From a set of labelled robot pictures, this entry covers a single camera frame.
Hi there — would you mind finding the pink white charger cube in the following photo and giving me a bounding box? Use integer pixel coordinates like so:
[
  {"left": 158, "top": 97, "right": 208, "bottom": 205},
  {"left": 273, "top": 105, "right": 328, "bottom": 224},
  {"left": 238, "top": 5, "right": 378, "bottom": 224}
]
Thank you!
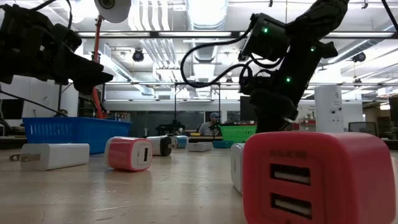
[{"left": 104, "top": 136, "right": 154, "bottom": 172}]

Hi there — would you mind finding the red desk lamp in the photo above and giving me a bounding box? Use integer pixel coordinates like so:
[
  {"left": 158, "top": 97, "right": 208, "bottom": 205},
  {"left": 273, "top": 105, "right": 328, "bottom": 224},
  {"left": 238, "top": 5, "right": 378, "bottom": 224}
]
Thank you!
[{"left": 91, "top": 0, "right": 132, "bottom": 119}]

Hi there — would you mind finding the white flat wall charger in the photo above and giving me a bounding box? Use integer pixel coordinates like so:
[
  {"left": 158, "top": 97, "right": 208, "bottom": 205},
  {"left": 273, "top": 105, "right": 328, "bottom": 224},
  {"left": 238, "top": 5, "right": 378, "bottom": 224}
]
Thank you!
[{"left": 8, "top": 142, "right": 91, "bottom": 171}]

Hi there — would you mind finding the teal digital clock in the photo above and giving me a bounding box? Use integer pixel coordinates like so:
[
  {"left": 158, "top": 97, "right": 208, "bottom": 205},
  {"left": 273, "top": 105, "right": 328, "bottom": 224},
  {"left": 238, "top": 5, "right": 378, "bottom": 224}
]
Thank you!
[{"left": 213, "top": 140, "right": 234, "bottom": 149}]

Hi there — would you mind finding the black ceiling spotlight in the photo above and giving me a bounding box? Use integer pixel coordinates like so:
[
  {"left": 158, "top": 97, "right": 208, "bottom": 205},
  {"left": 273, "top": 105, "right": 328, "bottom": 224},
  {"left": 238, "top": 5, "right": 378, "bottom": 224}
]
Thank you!
[
  {"left": 351, "top": 51, "right": 367, "bottom": 63},
  {"left": 132, "top": 48, "right": 146, "bottom": 63}
]

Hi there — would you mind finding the blue plastic basket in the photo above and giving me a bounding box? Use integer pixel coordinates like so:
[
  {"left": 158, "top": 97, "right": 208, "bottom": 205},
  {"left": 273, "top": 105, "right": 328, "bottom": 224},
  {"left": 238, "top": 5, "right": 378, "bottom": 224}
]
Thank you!
[{"left": 22, "top": 116, "right": 132, "bottom": 156}]

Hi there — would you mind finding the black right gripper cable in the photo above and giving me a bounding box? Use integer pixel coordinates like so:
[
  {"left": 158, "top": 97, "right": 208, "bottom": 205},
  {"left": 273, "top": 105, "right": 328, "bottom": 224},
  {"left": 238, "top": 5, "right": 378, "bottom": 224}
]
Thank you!
[{"left": 180, "top": 29, "right": 282, "bottom": 88}]

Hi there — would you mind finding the white round column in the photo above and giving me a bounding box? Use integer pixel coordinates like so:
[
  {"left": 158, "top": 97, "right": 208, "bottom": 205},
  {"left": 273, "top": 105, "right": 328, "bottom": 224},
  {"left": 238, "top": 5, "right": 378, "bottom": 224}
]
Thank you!
[{"left": 314, "top": 85, "right": 345, "bottom": 133}]

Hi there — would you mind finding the green plastic basket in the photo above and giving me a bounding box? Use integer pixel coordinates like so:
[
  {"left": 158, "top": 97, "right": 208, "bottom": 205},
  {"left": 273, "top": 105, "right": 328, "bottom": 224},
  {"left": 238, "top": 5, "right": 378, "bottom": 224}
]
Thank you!
[{"left": 219, "top": 124, "right": 257, "bottom": 144}]

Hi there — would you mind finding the blue white charger cube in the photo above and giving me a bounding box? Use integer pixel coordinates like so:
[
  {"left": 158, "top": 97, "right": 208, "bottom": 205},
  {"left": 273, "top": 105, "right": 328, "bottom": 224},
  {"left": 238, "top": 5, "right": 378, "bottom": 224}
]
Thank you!
[{"left": 172, "top": 134, "right": 190, "bottom": 149}]

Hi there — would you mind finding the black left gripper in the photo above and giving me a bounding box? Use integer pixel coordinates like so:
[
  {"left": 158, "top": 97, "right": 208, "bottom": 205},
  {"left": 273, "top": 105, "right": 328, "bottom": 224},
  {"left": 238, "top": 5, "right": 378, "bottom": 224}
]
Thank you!
[{"left": 21, "top": 6, "right": 114, "bottom": 96}]

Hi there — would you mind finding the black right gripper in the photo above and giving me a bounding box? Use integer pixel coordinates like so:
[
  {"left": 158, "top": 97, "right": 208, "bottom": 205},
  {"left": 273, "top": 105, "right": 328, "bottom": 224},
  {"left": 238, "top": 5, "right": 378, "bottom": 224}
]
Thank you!
[{"left": 249, "top": 73, "right": 307, "bottom": 133}]

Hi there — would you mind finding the red shelf cart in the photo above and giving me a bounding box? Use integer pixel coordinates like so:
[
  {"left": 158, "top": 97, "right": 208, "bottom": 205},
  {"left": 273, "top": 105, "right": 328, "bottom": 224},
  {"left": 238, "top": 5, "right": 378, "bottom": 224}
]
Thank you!
[{"left": 297, "top": 117, "right": 317, "bottom": 132}]

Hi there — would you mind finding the person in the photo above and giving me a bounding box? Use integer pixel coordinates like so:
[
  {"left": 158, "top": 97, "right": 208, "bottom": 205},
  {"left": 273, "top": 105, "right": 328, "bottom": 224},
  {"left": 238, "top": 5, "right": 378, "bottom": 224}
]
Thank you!
[{"left": 197, "top": 112, "right": 222, "bottom": 137}]

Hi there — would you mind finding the black monitor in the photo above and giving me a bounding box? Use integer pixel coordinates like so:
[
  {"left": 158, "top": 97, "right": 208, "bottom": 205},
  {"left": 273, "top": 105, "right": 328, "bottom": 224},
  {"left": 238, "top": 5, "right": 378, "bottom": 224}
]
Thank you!
[{"left": 239, "top": 95, "right": 259, "bottom": 124}]

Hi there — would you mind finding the black aluminium rig frame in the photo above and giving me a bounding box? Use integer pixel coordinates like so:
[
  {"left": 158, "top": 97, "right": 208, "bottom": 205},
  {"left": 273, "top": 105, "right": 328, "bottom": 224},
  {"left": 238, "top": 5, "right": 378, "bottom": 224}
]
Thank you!
[{"left": 0, "top": 30, "right": 398, "bottom": 150}]

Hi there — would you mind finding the black white charger cube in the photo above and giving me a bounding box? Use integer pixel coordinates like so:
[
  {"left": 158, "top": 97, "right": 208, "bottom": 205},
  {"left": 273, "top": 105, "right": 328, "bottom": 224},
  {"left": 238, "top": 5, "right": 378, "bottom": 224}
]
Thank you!
[{"left": 146, "top": 135, "right": 180, "bottom": 157}]

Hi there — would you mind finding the large red dual-port charger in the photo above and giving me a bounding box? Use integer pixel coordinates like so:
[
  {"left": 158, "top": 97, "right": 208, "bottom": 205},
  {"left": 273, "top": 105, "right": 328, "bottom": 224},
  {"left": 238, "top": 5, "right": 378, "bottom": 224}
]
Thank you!
[{"left": 242, "top": 131, "right": 397, "bottom": 224}]

